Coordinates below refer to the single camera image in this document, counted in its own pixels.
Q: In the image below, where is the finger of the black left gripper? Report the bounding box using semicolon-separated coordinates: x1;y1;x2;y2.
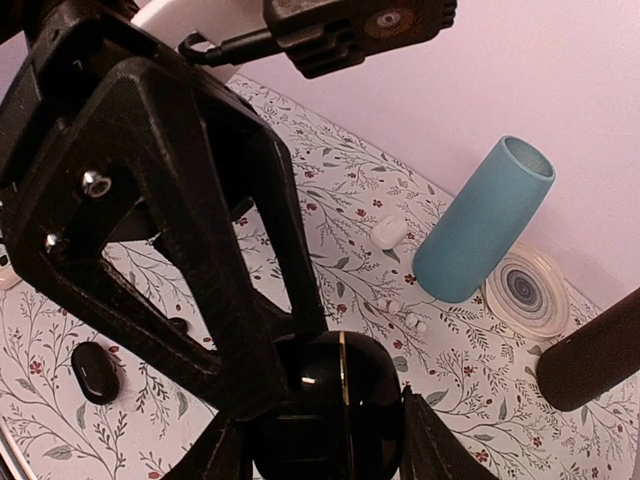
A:
199;79;325;333
9;57;260;415

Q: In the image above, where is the white earbud case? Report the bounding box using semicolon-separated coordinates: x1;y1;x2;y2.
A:
0;253;22;291
370;215;408;250

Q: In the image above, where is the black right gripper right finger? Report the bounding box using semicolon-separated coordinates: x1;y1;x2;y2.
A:
399;385;497;480

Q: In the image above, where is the extra white earbud on table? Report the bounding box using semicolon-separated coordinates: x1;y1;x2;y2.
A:
405;313;428;333

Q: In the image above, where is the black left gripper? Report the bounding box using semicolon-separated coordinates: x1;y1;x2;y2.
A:
1;1;165;247

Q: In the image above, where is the dark brown tall cup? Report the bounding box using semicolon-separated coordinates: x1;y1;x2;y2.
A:
536;290;639;412

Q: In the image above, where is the black oval earbud case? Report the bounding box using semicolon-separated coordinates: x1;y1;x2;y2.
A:
71;341;120;405

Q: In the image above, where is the white earbud case front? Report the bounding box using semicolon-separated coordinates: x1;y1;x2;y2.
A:
0;253;22;291

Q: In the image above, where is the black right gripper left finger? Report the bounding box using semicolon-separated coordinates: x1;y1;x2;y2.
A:
167;414;253;480

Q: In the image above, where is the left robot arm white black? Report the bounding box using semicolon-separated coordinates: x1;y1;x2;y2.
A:
1;1;326;421

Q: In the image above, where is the teal tall cup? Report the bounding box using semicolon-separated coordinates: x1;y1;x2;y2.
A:
413;135;556;304

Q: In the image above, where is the spiral pattern ceramic bowl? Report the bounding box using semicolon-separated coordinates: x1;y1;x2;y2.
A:
481;242;570;342

